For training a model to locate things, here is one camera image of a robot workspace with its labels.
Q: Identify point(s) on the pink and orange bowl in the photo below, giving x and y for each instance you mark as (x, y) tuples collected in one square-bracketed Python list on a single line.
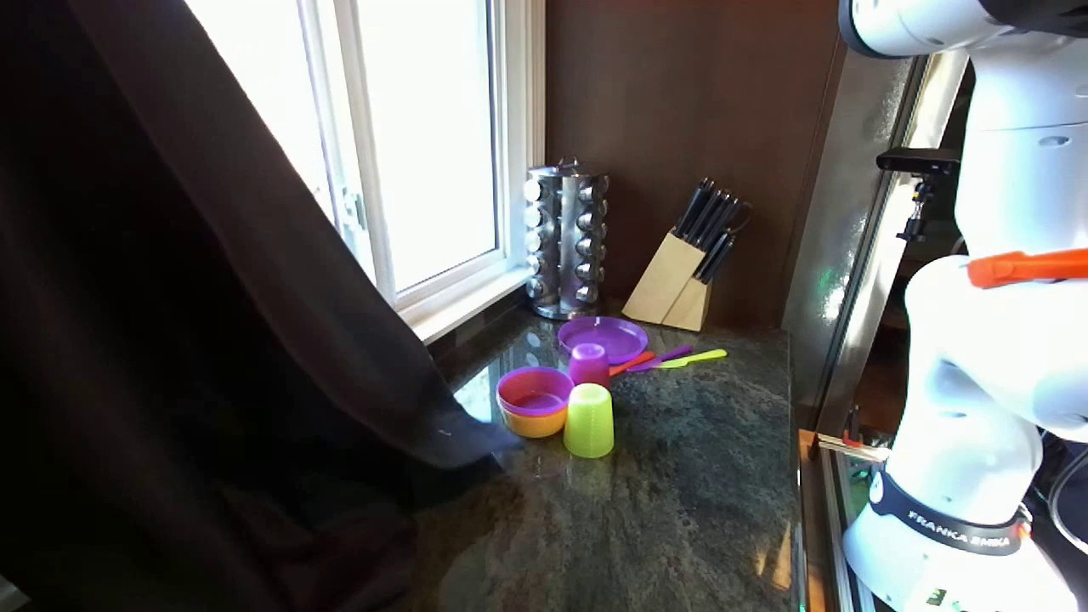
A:
[(535, 403)]

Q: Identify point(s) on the stainless steel refrigerator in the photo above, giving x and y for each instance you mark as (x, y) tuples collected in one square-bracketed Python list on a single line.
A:
[(852, 239)]

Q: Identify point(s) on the purple plastic cup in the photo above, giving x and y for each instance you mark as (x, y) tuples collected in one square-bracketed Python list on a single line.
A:
[(591, 364)]

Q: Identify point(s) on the chrome spice rack carousel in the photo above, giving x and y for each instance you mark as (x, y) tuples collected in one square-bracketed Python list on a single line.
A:
[(565, 219)]

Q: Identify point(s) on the stainless steel stove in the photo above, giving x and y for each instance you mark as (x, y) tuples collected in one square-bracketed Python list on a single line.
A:
[(831, 494)]

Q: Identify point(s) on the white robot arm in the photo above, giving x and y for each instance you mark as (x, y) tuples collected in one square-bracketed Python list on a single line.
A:
[(1002, 331)]

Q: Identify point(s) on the dark brown curtain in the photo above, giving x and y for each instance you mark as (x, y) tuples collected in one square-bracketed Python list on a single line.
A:
[(206, 406)]

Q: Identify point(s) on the wooden knife block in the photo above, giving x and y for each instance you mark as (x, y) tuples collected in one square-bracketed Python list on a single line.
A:
[(676, 288)]

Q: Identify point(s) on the yellow plastic knife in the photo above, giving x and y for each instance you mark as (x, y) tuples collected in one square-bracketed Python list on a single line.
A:
[(695, 357)]

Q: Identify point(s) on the purple plastic plate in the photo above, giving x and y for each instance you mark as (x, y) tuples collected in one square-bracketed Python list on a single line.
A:
[(617, 336)]

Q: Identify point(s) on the purple plastic utensil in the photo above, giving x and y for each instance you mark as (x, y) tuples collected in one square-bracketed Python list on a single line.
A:
[(660, 357)]

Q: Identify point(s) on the red plastic utensil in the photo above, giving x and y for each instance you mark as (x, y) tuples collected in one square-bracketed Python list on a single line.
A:
[(630, 364)]

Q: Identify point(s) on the yellow-green plastic cup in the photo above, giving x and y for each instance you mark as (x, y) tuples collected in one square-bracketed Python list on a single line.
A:
[(591, 429)]

